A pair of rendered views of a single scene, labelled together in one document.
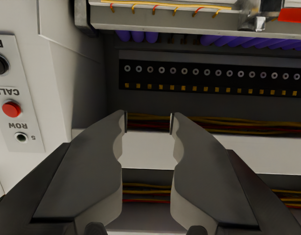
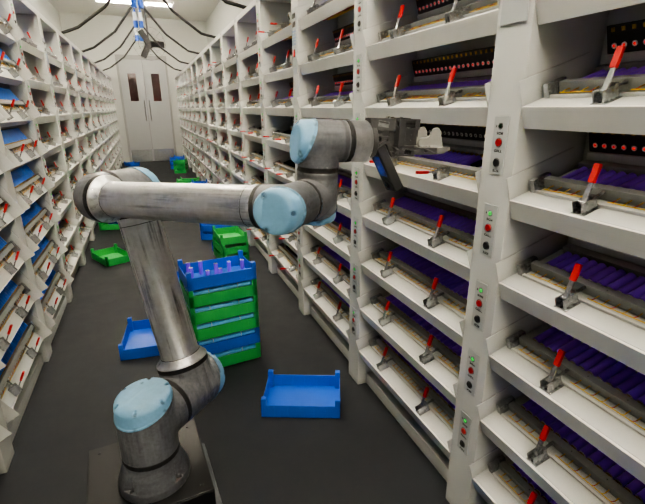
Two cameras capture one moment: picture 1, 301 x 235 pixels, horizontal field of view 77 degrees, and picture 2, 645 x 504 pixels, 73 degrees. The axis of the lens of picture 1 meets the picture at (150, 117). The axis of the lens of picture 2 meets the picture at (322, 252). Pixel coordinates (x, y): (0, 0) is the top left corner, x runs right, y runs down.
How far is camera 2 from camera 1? 1.05 m
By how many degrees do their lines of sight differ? 80
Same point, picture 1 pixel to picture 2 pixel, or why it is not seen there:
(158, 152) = (460, 115)
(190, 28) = (461, 168)
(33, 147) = (498, 119)
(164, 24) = (468, 170)
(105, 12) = not seen: hidden behind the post
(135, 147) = (468, 118)
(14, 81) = (494, 155)
